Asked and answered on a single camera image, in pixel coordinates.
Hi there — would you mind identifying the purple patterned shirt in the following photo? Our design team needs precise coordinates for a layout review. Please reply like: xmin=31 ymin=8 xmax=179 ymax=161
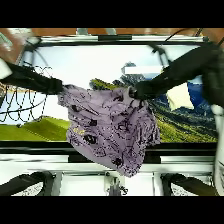
xmin=56 ymin=83 xmax=162 ymax=179

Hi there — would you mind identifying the cream garment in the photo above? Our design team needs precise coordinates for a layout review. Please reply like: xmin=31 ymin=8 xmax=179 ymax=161
xmin=165 ymin=81 xmax=195 ymax=112

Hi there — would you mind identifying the silver frame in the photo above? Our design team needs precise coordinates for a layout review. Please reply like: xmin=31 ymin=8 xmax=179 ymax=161
xmin=0 ymin=27 xmax=224 ymax=197

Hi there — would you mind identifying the black cable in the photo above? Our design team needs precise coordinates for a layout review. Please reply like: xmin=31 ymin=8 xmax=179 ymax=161
xmin=164 ymin=27 xmax=205 ymax=43

